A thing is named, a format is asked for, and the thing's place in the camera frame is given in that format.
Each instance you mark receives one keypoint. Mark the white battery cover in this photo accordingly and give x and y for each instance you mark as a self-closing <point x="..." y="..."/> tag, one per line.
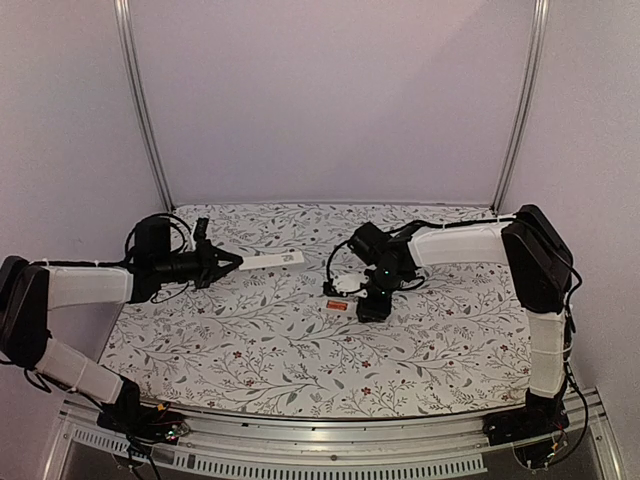
<point x="271" y="260"/>

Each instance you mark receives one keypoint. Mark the right aluminium frame post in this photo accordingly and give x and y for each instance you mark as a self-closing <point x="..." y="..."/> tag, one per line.
<point x="525" y="99"/>

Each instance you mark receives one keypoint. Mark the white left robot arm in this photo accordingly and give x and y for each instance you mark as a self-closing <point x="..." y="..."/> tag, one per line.
<point x="161" y="249"/>

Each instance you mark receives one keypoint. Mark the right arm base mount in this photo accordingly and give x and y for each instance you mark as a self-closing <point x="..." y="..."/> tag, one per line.
<point x="539" y="416"/>

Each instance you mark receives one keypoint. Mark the white remote control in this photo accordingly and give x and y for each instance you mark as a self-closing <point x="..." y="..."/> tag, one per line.
<point x="352" y="305"/>

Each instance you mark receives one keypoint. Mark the aluminium frame post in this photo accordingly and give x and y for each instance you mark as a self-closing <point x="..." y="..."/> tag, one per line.
<point x="525" y="99"/>
<point x="125" y="29"/>

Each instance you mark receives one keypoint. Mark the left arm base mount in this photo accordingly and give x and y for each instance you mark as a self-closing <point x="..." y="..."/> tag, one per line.
<point x="148" y="425"/>

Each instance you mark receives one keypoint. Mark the left aluminium frame post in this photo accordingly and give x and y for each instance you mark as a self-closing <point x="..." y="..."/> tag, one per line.
<point x="125" y="29"/>

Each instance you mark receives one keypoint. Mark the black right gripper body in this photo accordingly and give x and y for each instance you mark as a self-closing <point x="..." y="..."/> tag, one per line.
<point x="373" y="304"/>

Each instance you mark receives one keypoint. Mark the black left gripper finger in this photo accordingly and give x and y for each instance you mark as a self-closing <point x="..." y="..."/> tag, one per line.
<point x="213" y="273"/>
<point x="223" y="257"/>

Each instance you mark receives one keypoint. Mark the floral patterned table mat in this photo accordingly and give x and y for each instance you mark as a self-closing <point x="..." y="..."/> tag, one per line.
<point x="257" y="341"/>

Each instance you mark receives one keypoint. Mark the front aluminium rail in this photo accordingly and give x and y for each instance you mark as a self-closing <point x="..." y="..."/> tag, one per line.
<point x="238" y="446"/>

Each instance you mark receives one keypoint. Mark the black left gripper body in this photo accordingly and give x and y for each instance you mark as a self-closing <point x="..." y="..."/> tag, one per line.
<point x="189" y="269"/>

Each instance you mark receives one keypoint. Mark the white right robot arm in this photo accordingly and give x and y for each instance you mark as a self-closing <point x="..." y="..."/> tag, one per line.
<point x="540" y="265"/>

